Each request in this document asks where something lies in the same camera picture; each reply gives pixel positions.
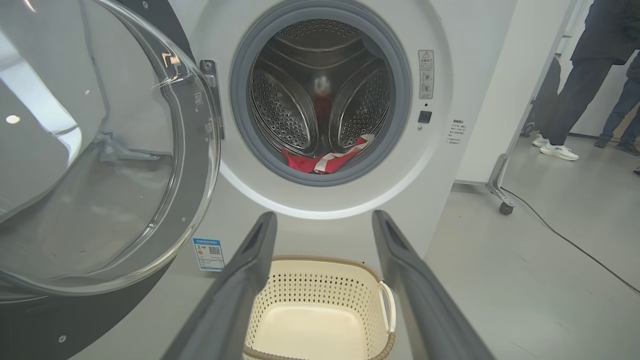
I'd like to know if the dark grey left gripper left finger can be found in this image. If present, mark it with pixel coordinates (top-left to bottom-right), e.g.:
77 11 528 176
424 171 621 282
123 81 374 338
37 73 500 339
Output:
160 211 278 360

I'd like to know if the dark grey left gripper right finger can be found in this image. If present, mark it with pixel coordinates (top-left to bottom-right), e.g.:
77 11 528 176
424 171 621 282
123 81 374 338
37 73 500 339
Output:
371 209 496 360

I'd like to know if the red garment with white stripes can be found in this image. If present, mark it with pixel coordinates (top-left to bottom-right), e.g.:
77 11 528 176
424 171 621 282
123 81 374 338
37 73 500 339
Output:
281 133 375 175

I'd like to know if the round glass washing machine door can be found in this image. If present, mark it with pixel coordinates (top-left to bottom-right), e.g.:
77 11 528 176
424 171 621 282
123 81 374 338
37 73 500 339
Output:
0 0 225 360

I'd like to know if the cream perforated laundry basket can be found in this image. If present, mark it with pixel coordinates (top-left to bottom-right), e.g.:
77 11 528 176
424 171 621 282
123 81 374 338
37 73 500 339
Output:
242 255 397 360

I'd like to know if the white front-load washing machine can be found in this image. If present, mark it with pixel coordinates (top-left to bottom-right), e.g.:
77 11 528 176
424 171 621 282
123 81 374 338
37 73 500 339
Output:
70 0 519 360

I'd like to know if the blue energy label sticker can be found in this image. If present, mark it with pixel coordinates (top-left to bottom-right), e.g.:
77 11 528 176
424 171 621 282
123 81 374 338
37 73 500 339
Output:
192 237 226 272

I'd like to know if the clear sticker with black text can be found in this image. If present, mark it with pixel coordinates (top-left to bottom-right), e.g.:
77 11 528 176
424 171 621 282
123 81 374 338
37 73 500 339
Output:
446 119 466 146

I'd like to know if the white partition panel on casters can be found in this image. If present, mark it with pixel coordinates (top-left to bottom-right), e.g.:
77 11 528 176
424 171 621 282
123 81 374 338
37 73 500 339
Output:
452 0 581 216

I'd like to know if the grey warning sticker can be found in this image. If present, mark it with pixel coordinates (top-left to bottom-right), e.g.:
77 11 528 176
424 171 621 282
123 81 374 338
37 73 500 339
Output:
418 50 435 100

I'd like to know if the person with white sneakers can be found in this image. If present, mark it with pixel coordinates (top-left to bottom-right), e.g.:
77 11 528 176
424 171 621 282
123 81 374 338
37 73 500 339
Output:
532 0 640 162

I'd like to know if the person in blue jeans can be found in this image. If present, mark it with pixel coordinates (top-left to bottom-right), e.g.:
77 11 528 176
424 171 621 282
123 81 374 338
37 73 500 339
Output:
594 50 640 156

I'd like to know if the black floor cable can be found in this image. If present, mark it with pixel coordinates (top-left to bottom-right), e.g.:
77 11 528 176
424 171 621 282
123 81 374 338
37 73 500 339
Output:
501 187 640 296

